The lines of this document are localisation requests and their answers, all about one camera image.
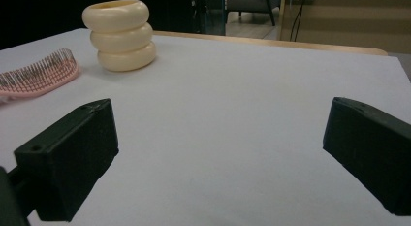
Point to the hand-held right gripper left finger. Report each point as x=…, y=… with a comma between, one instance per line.
x=69, y=161

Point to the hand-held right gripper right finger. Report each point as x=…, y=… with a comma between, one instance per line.
x=371, y=148

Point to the cream ringed holder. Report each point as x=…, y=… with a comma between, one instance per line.
x=124, y=41

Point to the beige wooden partition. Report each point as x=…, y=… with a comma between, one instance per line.
x=355, y=22

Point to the white table cover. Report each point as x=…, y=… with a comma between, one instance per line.
x=219, y=116

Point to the grey armchair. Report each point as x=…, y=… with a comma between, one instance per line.
x=248, y=1

